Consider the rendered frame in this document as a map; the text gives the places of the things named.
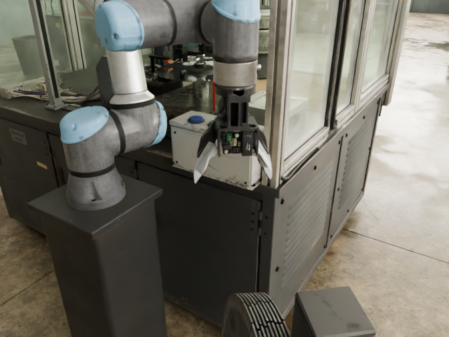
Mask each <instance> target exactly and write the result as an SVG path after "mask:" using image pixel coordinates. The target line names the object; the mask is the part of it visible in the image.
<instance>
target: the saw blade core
mask: <svg viewBox="0 0 449 337"><path fill-rule="evenodd" d="M195 62H196V61H191V62H186V63H185V64H184V63H182V62H178V63H173V64H168V65H165V66H162V67H160V68H158V69H157V70H156V74H157V75H158V76H160V77H162V78H166V79H169V80H176V81H182V82H190V81H191V82H202V81H204V82H212V80H213V72H211V73H205V74H194V73H189V72H186V69H185V67H186V66H191V65H194V63H195ZM204 62H205V63H206V64H207V65H211V66H213V61H204ZM208 80H210V81H208Z"/></svg>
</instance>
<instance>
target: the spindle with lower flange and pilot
mask: <svg viewBox="0 0 449 337"><path fill-rule="evenodd" d="M193 96H194V97H195V98H207V97H208V82H204V81H202V82H193Z"/></svg>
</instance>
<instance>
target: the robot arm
mask: <svg viewBox="0 0 449 337"><path fill-rule="evenodd" d="M77 1H79V2H80V3H81V4H82V5H83V6H84V7H85V8H86V9H87V10H88V11H89V12H90V13H91V14H92V15H93V16H94V17H95V26H96V32H97V35H98V37H99V38H100V41H101V44H102V45H103V46H104V47H105V49H106V54H107V59H108V65H109V69H110V75H111V79H112V85H113V90H114V96H113V97H112V99H111V100H110V107H111V110H108V111H107V109H106V108H104V107H102V106H92V107H90V106H88V107H84V108H79V109H77V110H74V111H72V112H70V113H68V114H66V115H65V116H64V117H63V118H62V119H61V122H60V125H59V126H60V131H61V141H62V142H63V149H64V152H65V159H66V163H67V168H68V172H69V177H68V181H67V189H66V193H65V195H66V199H67V203H68V205H69V206H70V207H72V208H74V209H77V210H80V211H97V210H100V209H105V208H108V207H111V206H113V205H115V204H117V203H119V202H120V201H121V200H122V199H123V198H124V197H125V194H126V188H125V184H124V182H123V180H122V178H121V176H120V174H119V172H118V170H117V168H116V166H115V160H114V156H116V155H119V154H124V153H126V152H130V151H133V150H137V149H140V148H147V147H149V146H152V145H153V144H156V143H159V142H160V141H161V140H162V139H163V138H164V136H165V134H166V129H167V118H166V113H165V111H164V107H163V106H162V105H161V103H159V102H158V101H155V99H154V95H153V94H151V93H150V92H149V91H148V90H147V85H146V77H145V73H144V65H143V60H142V52H141V49H147V48H152V47H162V46H169V45H180V44H186V43H195V42H201V43H207V44H211V45H213V82H214V83H215V93H216V94H218V95H219V96H222V97H221V99H220V100H219V102H218V114H217V117H215V119H214V120H213V121H212V122H211V125H210V126H209V127H208V128H207V129H206V130H205V131H204V133H203V134H202V136H201V138H200V142H199V145H198V151H197V156H196V161H195V165H194V183H197V182H198V181H199V179H200V178H201V176H202V174H203V173H204V171H205V170H206V168H207V166H208V162H209V160H210V159H212V158H213V157H215V156H216V154H217V153H218V157H220V143H221V146H222V152H223V154H230V153H233V154H238V153H241V154H242V156H252V155H253V156H255V157H257V159H258V162H259V164H260V165H261V166H262V167H263V170H264V172H265V174H266V175H267V177H268V178H269V180H270V179H271V177H272V165H271V159H270V155H269V152H268V149H267V141H266V138H265V135H264V134H263V131H262V130H261V129H260V128H259V126H258V124H257V122H256V120H255V119H254V117H253V116H250V114H249V102H251V96H252V95H253V94H255V92H256V84H255V83H256V82H257V70H260V69H261V65H260V64H258V51H259V20H260V18H261V12H260V0H77ZM216 140H217V147H216V144H215V142H216Z"/></svg>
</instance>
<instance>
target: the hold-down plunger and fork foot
mask: <svg viewBox="0 0 449 337"><path fill-rule="evenodd" d="M187 50H188V46H187V45H182V44H180V45H177V48H176V49H175V54H178V55H179V61H180V62H181V59H183V62H187V61H188V58H187V57H188V53H187Z"/></svg>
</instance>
